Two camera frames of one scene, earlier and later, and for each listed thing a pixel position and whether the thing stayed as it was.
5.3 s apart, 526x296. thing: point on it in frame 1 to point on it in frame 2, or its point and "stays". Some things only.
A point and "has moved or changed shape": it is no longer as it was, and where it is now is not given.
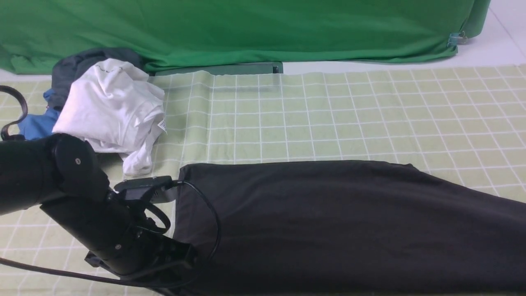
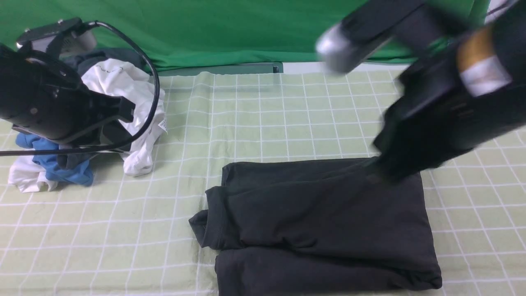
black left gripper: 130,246 to 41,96
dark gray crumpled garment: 76,63 stays
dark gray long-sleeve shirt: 346,227 has moved or changed shape
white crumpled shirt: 114,108 stays
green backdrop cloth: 234,37 stays
